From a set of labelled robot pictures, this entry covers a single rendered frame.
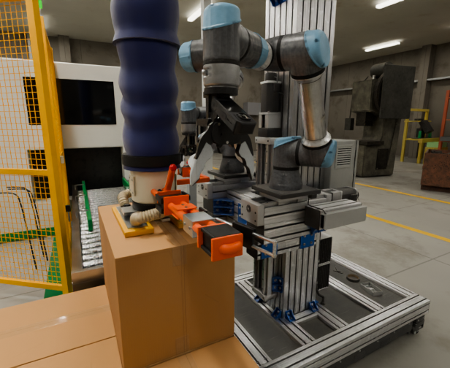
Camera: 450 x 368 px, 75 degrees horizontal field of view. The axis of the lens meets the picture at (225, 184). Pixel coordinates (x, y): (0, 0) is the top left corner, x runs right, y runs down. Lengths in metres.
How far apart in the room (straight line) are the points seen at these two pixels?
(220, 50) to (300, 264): 1.38
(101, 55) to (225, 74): 11.05
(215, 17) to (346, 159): 1.28
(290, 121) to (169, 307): 1.01
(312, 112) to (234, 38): 0.59
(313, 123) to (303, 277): 0.98
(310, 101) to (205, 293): 0.77
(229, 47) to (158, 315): 0.81
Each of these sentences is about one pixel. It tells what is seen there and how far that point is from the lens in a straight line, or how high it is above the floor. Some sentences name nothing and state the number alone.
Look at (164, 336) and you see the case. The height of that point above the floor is 0.63.
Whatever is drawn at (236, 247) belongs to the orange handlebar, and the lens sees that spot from 0.62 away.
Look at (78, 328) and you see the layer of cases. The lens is 1.39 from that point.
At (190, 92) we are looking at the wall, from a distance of 12.24.
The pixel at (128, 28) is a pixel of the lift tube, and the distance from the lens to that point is 1.12.
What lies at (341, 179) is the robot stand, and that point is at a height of 1.02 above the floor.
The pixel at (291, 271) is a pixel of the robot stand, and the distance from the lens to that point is 1.74.
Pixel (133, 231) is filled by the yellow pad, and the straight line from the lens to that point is 1.06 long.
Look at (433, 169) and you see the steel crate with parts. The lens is 6.89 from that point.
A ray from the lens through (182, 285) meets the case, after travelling 1.03.
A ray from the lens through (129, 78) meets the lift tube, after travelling 1.11.
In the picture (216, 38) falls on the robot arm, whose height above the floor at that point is 1.49.
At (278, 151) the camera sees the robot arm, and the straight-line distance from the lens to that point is 1.29.
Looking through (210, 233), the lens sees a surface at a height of 1.10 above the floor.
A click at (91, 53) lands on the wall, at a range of 11.59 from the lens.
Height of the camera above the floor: 1.33
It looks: 12 degrees down
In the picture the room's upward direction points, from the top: straight up
